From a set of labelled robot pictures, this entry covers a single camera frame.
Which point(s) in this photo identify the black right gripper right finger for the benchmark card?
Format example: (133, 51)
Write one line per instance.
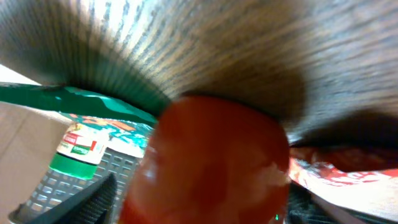
(301, 209)

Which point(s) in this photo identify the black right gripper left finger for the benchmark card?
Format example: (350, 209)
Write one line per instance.
(93, 205)

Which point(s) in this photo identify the green lid white jar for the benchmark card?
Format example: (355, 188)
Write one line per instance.
(80, 151)

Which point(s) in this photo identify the red coffee sachet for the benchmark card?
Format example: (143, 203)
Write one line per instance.
(362, 179)

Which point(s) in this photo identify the orange sauce bottle green cap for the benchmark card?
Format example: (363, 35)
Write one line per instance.
(211, 160)

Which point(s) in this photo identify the green 3M gloves packet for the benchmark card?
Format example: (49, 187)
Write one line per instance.
(66, 99)

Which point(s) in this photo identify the grey plastic mesh basket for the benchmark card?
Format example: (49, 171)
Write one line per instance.
(54, 188)

